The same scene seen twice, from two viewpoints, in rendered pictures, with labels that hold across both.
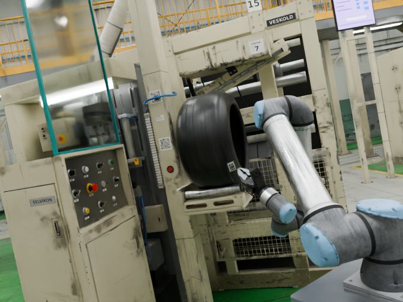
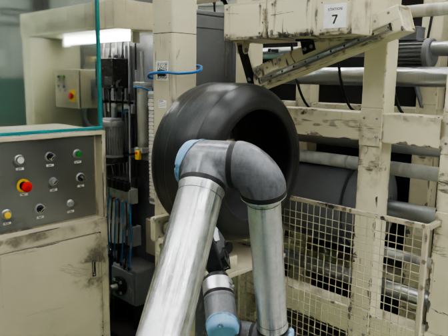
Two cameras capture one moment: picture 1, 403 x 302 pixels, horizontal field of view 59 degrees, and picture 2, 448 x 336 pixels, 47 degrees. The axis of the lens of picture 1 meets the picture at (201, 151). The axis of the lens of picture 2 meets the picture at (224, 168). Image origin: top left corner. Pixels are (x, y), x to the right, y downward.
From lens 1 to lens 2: 1.04 m
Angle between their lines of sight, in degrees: 27
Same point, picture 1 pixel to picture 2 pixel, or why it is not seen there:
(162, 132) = not seen: hidden behind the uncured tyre
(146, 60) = (159, 12)
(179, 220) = not seen: hidden behind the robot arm
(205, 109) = (192, 115)
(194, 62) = (245, 21)
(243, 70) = (323, 49)
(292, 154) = (166, 257)
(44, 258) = not seen: outside the picture
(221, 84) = (289, 64)
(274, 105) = (203, 156)
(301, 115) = (249, 185)
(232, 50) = (299, 15)
